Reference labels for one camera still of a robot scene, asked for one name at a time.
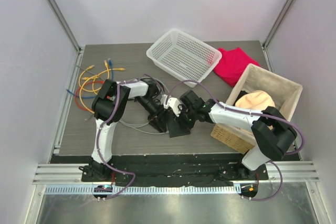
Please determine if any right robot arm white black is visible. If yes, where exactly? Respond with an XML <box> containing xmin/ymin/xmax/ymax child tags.
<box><xmin>179</xmin><ymin>90</ymin><xmax>297</xmax><ymax>179</ymax></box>

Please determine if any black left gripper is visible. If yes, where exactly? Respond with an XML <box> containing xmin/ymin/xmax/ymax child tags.
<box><xmin>136</xmin><ymin>97</ymin><xmax>169</xmax><ymax>133</ymax></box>

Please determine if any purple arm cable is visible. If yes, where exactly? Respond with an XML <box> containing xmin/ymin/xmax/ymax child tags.
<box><xmin>96</xmin><ymin>73</ymin><xmax>171</xmax><ymax>200</ymax></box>
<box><xmin>165</xmin><ymin>79</ymin><xmax>307</xmax><ymax>201</ymax></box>

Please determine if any wicker basket with liner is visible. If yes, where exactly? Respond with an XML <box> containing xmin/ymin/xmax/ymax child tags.
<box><xmin>211</xmin><ymin>63</ymin><xmax>303</xmax><ymax>154</ymax></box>

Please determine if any grey ethernet cable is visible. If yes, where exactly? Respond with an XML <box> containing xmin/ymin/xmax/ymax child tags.
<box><xmin>72</xmin><ymin>62</ymin><xmax>171</xmax><ymax>135</ymax></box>

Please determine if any black network switch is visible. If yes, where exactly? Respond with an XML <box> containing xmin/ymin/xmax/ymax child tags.
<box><xmin>166</xmin><ymin>111</ymin><xmax>191</xmax><ymax>138</ymax></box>

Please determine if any magenta cloth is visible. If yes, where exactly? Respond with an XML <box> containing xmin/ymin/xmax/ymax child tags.
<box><xmin>214</xmin><ymin>47</ymin><xmax>260</xmax><ymax>87</ymax></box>

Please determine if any white slotted cable duct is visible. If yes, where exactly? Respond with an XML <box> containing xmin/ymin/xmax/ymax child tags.
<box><xmin>45</xmin><ymin>184</ymin><xmax>241</xmax><ymax>195</ymax></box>

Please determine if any white perforated plastic basket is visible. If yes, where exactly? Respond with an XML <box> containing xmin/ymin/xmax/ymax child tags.
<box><xmin>146</xmin><ymin>29</ymin><xmax>222</xmax><ymax>88</ymax></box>

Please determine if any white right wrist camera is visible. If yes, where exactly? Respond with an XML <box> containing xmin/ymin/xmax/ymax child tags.
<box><xmin>163</xmin><ymin>97</ymin><xmax>182</xmax><ymax>117</ymax></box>

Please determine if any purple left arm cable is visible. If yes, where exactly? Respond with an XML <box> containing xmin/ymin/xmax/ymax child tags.
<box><xmin>96</xmin><ymin>73</ymin><xmax>171</xmax><ymax>200</ymax></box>

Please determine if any aluminium frame rail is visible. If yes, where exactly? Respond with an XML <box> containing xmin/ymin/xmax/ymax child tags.
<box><xmin>266</xmin><ymin>0</ymin><xmax>316</xmax><ymax>161</ymax></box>
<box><xmin>46</xmin><ymin>0</ymin><xmax>83</xmax><ymax>163</ymax></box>

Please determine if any red ethernet cable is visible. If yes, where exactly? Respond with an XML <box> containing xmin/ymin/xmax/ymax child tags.
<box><xmin>75</xmin><ymin>81</ymin><xmax>106</xmax><ymax>111</ymax></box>

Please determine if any aluminium frame rail left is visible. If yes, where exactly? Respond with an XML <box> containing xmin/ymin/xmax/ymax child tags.
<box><xmin>46</xmin><ymin>0</ymin><xmax>83</xmax><ymax>163</ymax></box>

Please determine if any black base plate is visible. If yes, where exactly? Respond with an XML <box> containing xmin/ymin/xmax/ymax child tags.
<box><xmin>50</xmin><ymin>153</ymin><xmax>300</xmax><ymax>186</ymax></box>

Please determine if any aluminium front rail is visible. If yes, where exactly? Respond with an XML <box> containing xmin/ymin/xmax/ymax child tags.
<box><xmin>33</xmin><ymin>160</ymin><xmax>320</xmax><ymax>187</ymax></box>

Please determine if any blue ethernet cable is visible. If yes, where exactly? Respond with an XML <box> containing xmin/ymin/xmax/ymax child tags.
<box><xmin>67</xmin><ymin>58</ymin><xmax>114</xmax><ymax>95</ymax></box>

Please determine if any beige hat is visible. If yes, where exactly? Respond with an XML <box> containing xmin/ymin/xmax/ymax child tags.
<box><xmin>235</xmin><ymin>90</ymin><xmax>275</xmax><ymax>110</ymax></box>

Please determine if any aluminium frame rail right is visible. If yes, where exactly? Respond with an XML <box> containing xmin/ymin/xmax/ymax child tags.
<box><xmin>266</xmin><ymin>0</ymin><xmax>316</xmax><ymax>161</ymax></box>

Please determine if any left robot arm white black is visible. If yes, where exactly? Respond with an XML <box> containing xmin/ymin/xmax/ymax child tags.
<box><xmin>88</xmin><ymin>77</ymin><xmax>167</xmax><ymax>182</ymax></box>

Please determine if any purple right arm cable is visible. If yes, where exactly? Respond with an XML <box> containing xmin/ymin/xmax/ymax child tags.
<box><xmin>165</xmin><ymin>79</ymin><xmax>307</xmax><ymax>201</ymax></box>

